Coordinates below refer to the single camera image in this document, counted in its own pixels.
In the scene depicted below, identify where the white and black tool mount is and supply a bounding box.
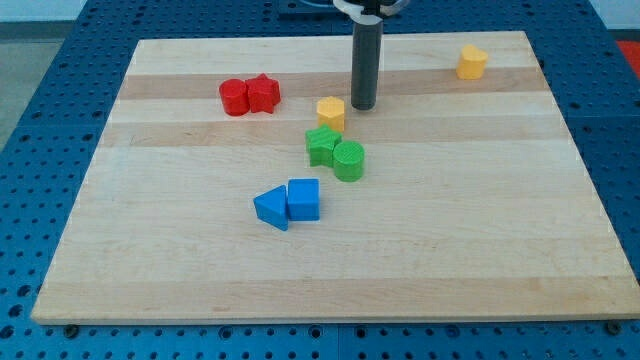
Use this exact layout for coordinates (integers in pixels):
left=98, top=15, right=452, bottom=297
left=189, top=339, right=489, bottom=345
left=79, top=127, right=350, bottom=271
left=332, top=0, right=410, bottom=26

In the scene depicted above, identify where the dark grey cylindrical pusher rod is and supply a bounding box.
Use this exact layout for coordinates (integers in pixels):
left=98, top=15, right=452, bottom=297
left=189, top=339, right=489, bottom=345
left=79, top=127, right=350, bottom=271
left=351, top=22, right=383, bottom=111

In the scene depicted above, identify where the yellow heart block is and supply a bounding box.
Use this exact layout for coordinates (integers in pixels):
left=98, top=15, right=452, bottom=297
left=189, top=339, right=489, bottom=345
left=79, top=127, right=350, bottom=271
left=456, top=44, right=489, bottom=80

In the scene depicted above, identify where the light wooden board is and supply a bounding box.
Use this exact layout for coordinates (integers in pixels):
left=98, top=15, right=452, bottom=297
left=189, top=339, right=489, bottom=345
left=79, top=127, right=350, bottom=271
left=31, top=31, right=639, bottom=325

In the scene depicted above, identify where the yellow hexagon block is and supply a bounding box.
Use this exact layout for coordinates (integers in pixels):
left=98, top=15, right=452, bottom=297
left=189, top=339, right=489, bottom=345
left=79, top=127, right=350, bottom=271
left=316, top=96, right=345, bottom=132

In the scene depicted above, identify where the green star block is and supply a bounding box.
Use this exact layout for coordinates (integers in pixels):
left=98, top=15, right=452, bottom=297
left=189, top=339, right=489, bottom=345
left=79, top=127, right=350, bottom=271
left=305, top=125, right=342, bottom=167

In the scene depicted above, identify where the red star block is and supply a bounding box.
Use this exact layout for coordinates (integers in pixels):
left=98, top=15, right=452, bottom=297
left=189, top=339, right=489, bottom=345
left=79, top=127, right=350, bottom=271
left=245, top=74, right=281, bottom=114

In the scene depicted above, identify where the green cylinder block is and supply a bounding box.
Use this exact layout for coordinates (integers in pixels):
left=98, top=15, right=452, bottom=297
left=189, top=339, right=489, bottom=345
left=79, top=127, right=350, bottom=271
left=333, top=141, right=365, bottom=182

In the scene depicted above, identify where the red cylinder block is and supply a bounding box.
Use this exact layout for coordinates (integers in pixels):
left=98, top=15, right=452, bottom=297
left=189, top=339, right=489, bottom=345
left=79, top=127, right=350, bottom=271
left=219, top=78, right=250, bottom=116

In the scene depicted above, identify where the blue cube block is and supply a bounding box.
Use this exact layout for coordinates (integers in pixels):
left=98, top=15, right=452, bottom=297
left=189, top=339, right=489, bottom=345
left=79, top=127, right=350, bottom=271
left=287, top=178, right=320, bottom=221

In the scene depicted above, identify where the blue triangle block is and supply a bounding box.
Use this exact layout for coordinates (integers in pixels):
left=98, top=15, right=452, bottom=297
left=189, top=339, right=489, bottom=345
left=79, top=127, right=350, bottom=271
left=253, top=185, right=289, bottom=231

